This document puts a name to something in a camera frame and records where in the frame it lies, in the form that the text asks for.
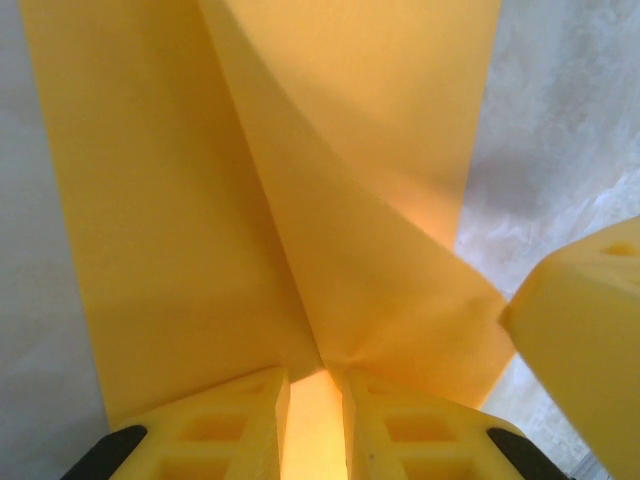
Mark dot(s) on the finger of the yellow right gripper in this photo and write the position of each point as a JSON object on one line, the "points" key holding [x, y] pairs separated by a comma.
{"points": [[585, 350]]}

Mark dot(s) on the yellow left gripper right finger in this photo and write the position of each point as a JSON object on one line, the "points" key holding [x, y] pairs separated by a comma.
{"points": [[365, 450]]}

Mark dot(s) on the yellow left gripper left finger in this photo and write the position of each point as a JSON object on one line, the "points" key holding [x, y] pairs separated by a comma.
{"points": [[165, 450]]}

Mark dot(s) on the orange cloth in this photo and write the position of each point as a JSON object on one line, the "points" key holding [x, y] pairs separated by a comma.
{"points": [[200, 200]]}

